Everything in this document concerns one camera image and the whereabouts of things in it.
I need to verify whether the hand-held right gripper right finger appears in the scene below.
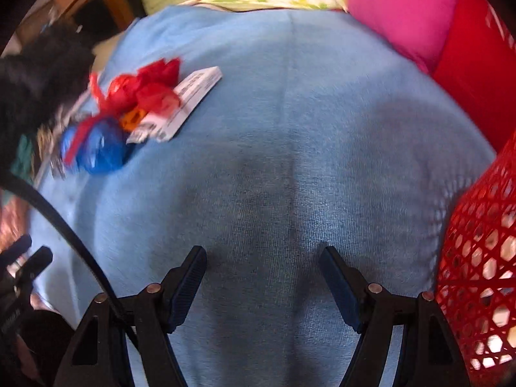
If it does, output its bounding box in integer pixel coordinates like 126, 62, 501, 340
318, 246, 470, 387

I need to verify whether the pink pillow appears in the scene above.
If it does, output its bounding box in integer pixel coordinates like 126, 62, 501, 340
347, 0, 465, 74

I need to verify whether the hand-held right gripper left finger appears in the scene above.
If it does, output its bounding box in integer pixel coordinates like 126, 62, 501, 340
52, 245, 208, 387

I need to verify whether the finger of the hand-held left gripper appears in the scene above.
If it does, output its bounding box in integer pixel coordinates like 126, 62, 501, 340
0, 234, 32, 266
14, 247, 54, 288

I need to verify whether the small orange wrapper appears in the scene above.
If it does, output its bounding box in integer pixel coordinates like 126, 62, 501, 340
120, 108, 146, 132

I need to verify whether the red knotted plastic bag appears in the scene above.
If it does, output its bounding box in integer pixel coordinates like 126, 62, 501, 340
64, 58, 182, 163

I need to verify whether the silver foil wrapper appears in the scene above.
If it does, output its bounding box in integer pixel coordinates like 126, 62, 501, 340
35, 89, 95, 180

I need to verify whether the black cable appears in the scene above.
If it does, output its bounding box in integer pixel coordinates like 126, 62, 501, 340
0, 173, 138, 349

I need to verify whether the dark cloth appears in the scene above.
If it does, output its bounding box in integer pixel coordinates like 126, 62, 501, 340
0, 23, 96, 178

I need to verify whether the blue knotted plastic bag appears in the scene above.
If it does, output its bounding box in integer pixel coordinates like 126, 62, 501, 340
60, 116, 134, 175

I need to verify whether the red plastic mesh basket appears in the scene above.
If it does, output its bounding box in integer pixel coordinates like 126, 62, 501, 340
435, 129, 516, 375

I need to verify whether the white cardboard carton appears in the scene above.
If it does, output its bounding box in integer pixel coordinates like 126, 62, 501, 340
127, 66, 223, 144

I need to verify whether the light blue blanket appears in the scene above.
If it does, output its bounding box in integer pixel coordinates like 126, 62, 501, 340
30, 6, 497, 387

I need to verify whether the red paper shopping bag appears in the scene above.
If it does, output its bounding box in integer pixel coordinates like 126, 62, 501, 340
431, 0, 516, 154

